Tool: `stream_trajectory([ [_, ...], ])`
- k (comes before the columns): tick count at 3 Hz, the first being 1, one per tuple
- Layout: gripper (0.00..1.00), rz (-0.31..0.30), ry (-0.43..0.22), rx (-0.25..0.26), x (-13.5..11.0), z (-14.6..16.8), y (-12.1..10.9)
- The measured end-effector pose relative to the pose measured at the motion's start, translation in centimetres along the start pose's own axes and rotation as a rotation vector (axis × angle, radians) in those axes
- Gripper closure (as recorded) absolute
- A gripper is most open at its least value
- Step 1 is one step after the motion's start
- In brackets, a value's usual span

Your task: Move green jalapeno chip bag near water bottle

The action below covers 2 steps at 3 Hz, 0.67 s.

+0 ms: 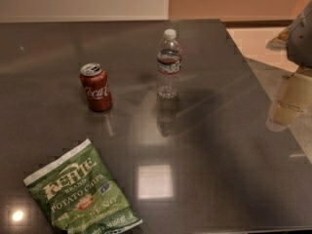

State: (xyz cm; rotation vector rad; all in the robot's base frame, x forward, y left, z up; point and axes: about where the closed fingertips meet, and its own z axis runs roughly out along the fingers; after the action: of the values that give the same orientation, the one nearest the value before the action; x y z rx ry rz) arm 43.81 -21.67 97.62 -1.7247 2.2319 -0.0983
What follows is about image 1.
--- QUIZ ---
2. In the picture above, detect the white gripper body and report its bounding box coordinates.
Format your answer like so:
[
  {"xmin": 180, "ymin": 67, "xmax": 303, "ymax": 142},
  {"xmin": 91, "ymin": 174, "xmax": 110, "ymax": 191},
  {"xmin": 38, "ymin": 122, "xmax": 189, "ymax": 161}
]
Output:
[{"xmin": 281, "ymin": 66, "xmax": 312, "ymax": 110}]

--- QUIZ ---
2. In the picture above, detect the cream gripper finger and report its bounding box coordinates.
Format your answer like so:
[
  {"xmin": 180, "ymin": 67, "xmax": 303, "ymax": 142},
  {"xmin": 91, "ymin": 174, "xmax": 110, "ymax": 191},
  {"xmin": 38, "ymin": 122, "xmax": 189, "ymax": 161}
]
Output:
[{"xmin": 268, "ymin": 102, "xmax": 301, "ymax": 126}]

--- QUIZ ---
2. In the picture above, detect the green Kettle chip bag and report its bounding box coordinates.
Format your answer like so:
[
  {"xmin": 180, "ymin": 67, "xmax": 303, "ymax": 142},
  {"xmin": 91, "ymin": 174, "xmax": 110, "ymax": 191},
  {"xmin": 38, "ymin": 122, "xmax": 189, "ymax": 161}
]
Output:
[{"xmin": 24, "ymin": 140, "xmax": 142, "ymax": 234}]

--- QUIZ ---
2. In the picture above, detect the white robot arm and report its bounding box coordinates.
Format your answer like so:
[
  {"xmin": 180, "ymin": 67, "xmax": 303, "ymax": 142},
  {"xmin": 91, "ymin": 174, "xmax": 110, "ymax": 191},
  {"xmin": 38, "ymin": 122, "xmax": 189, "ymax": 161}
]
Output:
[{"xmin": 266, "ymin": 1, "xmax": 312, "ymax": 132}]

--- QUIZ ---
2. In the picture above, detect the clear plastic water bottle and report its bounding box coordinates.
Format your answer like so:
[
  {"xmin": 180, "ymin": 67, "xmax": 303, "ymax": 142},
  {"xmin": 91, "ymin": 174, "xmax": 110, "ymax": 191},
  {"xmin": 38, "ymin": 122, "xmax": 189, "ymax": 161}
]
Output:
[{"xmin": 157, "ymin": 29, "xmax": 182, "ymax": 99}]

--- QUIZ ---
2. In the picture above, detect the red Coca-Cola can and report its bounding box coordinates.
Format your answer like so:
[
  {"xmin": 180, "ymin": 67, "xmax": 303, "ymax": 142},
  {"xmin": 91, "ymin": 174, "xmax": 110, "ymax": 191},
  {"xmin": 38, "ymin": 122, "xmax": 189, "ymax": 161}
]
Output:
[{"xmin": 80, "ymin": 62, "xmax": 112, "ymax": 112}]

